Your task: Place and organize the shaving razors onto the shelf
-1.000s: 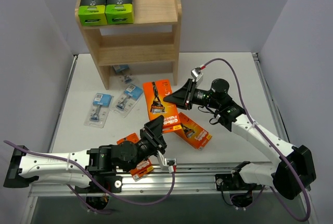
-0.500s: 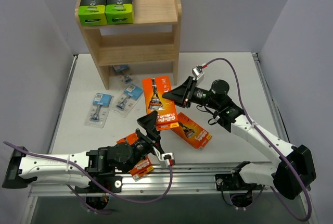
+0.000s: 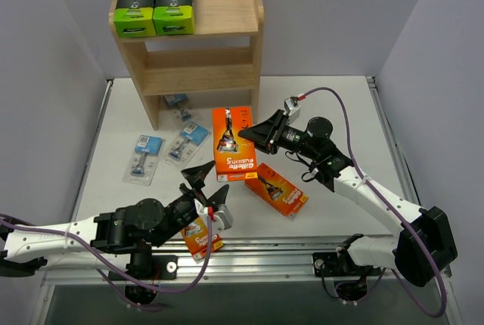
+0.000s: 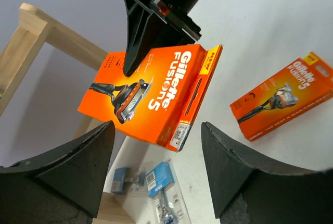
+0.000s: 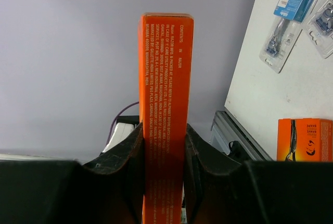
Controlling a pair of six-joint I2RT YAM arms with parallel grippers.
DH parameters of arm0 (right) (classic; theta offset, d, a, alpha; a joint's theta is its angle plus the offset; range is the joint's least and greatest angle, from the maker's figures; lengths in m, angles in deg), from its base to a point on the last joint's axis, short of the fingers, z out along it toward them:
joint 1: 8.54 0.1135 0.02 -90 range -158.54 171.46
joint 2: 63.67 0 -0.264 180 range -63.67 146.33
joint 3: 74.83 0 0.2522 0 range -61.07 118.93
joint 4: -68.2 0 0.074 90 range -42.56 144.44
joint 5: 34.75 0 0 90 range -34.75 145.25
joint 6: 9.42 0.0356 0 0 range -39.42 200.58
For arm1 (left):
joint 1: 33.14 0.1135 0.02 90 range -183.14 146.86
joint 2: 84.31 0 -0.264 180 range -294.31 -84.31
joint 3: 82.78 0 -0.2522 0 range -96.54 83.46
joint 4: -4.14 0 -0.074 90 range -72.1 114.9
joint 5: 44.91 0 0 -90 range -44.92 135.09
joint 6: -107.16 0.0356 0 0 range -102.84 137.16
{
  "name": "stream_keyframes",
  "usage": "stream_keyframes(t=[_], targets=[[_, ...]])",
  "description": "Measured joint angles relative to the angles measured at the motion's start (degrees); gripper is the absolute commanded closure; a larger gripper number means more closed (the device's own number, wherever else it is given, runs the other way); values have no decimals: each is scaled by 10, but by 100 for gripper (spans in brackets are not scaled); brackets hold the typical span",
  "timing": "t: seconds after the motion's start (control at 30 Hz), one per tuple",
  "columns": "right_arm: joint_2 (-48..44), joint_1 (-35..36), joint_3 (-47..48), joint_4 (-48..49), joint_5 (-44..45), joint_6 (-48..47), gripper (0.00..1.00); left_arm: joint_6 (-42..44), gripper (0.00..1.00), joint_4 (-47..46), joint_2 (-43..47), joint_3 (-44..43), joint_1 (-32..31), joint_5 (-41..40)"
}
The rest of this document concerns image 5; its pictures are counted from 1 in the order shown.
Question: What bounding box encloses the blue razor blister left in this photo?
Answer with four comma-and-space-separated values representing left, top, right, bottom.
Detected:
259, 0, 318, 73

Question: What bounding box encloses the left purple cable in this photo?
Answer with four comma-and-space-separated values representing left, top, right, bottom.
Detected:
106, 101, 140, 144

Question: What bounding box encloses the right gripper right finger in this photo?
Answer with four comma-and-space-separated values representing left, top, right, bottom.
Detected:
184, 126, 332, 223

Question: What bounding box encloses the blue razor blister middle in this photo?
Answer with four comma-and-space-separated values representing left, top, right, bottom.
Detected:
303, 0, 332, 59

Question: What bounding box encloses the aluminium frame rail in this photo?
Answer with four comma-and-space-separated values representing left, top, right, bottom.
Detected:
208, 110, 272, 163

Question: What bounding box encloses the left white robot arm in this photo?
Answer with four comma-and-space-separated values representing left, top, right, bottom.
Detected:
102, 115, 139, 153

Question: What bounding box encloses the orange fusion box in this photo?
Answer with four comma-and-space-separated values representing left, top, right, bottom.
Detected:
276, 118, 332, 162
138, 13, 194, 223

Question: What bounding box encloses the blue razor blister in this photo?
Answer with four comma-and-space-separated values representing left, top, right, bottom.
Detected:
259, 0, 318, 73
303, 0, 332, 59

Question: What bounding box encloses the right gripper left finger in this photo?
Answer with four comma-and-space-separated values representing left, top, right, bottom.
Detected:
1, 125, 145, 223

